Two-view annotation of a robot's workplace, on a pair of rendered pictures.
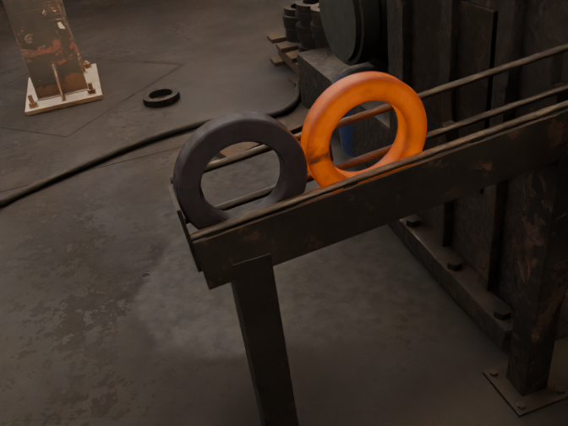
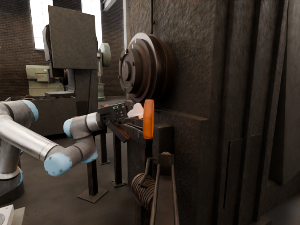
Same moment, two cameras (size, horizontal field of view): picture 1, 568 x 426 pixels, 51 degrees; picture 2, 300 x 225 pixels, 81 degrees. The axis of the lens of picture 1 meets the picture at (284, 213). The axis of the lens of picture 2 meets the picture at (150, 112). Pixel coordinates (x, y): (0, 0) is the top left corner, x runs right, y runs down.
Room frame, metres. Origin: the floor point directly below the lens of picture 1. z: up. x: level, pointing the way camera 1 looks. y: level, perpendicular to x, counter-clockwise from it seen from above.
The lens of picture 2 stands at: (0.72, -2.18, 1.06)
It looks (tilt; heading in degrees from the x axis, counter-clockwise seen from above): 10 degrees down; 75
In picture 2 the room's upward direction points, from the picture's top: straight up
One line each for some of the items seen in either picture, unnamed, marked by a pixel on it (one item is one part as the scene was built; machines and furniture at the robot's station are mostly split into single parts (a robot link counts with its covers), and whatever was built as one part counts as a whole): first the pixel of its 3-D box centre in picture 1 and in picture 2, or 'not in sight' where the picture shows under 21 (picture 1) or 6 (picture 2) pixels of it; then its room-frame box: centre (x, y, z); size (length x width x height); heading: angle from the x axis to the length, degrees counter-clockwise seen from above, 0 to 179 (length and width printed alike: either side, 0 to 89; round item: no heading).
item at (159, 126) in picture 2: not in sight; (162, 144); (1.06, -1.23, 0.68); 0.11 x 0.08 x 0.24; 14
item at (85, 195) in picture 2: not in sight; (89, 157); (0.58, -0.57, 0.36); 0.26 x 0.20 x 0.72; 139
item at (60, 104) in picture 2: not in sight; (43, 115); (-0.35, 1.50, 0.39); 1.03 x 0.83 x 0.79; 18
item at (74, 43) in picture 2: not in sight; (64, 72); (0.00, 1.95, 1.22); 1.25 x 1.05 x 2.44; 22
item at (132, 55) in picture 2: not in sight; (128, 71); (0.89, -1.03, 1.11); 0.28 x 0.06 x 0.28; 104
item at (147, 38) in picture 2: not in sight; (142, 71); (0.99, -1.00, 1.11); 0.47 x 0.06 x 0.47; 104
